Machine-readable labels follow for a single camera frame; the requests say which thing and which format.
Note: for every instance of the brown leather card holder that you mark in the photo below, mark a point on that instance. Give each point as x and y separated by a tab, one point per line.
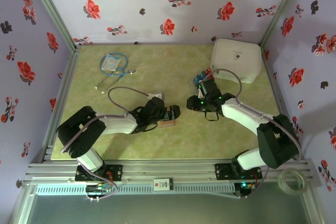
168	123

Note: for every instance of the blue VIP card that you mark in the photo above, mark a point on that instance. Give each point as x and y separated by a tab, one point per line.
199	77

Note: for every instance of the red VIP card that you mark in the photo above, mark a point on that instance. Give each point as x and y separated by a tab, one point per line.
208	70

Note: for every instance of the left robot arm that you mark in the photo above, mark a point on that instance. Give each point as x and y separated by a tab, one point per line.
78	134

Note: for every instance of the blue stethoscope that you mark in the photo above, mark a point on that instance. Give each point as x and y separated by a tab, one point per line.
131	71

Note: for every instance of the white medicine case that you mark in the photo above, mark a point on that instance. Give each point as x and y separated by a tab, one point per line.
236	56

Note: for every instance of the white blue plastic packet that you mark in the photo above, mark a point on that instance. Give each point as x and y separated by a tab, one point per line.
111	62

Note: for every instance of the white label tag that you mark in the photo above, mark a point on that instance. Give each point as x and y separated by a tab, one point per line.
164	184

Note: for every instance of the green circuit board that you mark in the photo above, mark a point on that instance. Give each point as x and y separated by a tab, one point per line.
98	188
248	186

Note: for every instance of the clear tape roll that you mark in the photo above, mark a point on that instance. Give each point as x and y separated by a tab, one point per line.
281	182

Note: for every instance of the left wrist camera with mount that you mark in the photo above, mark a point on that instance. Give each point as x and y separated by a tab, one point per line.
156	96

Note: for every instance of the aluminium frame front rail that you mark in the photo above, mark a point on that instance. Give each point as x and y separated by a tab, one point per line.
183	169

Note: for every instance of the aluminium frame side rail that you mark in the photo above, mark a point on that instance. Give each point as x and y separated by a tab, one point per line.
67	77
278	93

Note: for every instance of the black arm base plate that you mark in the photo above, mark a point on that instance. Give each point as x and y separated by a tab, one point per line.
223	171
115	172

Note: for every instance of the aluminium frame corner post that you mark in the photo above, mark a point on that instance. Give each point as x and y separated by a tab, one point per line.
54	11
281	9

